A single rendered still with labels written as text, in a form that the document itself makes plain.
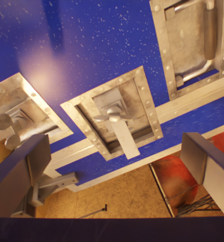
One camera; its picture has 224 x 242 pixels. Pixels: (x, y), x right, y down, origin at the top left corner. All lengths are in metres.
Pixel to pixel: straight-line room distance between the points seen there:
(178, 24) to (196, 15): 0.03
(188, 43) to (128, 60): 0.09
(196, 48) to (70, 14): 0.18
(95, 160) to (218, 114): 0.26
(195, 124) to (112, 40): 0.25
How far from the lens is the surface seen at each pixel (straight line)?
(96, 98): 0.27
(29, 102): 0.28
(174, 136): 0.39
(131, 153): 0.29
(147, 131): 0.36
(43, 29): 0.22
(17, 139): 0.30
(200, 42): 0.30
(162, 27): 0.24
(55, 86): 0.25
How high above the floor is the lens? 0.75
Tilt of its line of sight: 7 degrees up
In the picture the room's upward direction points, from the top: 114 degrees counter-clockwise
